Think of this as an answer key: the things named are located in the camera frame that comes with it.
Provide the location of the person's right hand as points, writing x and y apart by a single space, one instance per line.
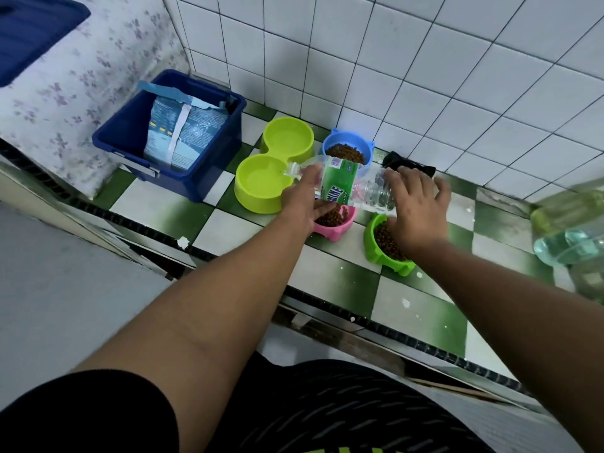
420 216

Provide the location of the person's left hand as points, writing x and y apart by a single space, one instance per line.
299 202

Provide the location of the person's left thumb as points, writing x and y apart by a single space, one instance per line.
326 210

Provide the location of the person's right thumb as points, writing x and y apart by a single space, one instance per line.
391 186

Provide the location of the person's right little finger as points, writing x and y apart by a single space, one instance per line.
443 191

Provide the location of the clear green-label plastic bottle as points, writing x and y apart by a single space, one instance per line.
347 183

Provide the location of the person's left forearm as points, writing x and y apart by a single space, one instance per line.
212 306

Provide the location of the person's right forearm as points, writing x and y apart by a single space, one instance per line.
519 325

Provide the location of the brown kibble in pink bowl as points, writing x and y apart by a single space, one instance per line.
336 216

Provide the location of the pink pet bowl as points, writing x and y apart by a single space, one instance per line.
337 232

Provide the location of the black cloth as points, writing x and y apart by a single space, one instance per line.
401 161

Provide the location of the brown kibble in green bowl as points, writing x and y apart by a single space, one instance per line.
386 240

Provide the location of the brown kibble in blue bowl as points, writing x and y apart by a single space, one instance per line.
347 152

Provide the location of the blue pet bowl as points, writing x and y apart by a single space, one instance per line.
342 136

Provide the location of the lime green double pet bowl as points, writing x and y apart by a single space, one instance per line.
259 181

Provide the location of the metal sliding door track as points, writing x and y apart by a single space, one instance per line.
330 304

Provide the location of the large clear water bottle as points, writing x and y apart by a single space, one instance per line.
571 231

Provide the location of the white paper scrap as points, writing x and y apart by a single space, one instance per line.
183 242

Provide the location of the blue pet food bag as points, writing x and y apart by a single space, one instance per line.
181 132

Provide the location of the dark blue plastic bin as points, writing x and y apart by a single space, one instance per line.
118 132

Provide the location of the white floral cover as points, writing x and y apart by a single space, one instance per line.
71 103

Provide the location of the person's black sleeve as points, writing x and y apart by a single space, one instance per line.
85 415

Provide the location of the dark blue plastic lid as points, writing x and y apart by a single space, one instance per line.
33 32

